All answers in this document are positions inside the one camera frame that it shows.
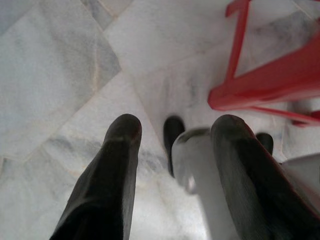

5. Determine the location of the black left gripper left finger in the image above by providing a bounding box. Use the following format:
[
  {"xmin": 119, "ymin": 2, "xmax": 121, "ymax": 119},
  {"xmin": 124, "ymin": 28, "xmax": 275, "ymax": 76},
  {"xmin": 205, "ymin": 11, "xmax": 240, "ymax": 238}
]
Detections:
[{"xmin": 48, "ymin": 113, "xmax": 143, "ymax": 240}]

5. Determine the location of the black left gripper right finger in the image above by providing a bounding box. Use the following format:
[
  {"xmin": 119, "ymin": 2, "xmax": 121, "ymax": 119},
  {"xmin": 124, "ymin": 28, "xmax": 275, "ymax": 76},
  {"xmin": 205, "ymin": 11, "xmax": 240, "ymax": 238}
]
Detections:
[{"xmin": 210, "ymin": 114, "xmax": 320, "ymax": 240}]

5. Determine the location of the black right robot foot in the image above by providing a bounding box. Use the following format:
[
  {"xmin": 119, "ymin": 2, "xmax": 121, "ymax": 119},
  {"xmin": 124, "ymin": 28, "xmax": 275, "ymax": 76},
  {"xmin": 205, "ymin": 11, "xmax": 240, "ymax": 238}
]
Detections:
[{"xmin": 256, "ymin": 132, "xmax": 274, "ymax": 156}]

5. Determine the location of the black robot foot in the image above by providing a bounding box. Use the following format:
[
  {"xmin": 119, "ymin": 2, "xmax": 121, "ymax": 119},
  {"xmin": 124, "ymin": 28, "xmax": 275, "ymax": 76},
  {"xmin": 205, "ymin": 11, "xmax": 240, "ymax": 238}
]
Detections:
[
  {"xmin": 256, "ymin": 132, "xmax": 274, "ymax": 156},
  {"xmin": 163, "ymin": 116, "xmax": 186, "ymax": 178}
]

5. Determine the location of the silver left robot leg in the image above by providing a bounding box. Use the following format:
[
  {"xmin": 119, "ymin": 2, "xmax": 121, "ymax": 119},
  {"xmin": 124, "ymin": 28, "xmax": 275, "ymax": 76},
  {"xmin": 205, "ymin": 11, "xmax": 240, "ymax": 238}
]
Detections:
[{"xmin": 171, "ymin": 128, "xmax": 240, "ymax": 240}]

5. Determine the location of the silver robot leg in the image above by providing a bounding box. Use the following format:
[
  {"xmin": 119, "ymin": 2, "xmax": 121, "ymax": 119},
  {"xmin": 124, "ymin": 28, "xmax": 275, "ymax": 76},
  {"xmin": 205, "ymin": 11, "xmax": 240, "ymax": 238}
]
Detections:
[
  {"xmin": 171, "ymin": 128, "xmax": 240, "ymax": 240},
  {"xmin": 280, "ymin": 152, "xmax": 320, "ymax": 215}
]

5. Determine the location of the silver right robot leg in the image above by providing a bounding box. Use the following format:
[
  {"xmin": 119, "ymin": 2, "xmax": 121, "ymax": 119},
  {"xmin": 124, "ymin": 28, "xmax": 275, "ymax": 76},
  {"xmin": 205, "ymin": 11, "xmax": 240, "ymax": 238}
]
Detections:
[{"xmin": 280, "ymin": 152, "xmax": 320, "ymax": 215}]

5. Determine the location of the black left robot foot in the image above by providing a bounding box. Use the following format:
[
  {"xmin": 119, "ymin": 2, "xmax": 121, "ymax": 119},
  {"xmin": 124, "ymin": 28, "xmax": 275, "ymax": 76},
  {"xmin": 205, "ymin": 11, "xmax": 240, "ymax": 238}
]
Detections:
[{"xmin": 163, "ymin": 116, "xmax": 186, "ymax": 178}]

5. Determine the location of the red plastic stool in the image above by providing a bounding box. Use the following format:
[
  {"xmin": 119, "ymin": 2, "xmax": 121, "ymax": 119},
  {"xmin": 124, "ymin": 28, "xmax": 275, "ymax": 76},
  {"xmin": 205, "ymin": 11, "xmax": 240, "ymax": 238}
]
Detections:
[{"xmin": 207, "ymin": 0, "xmax": 320, "ymax": 128}]

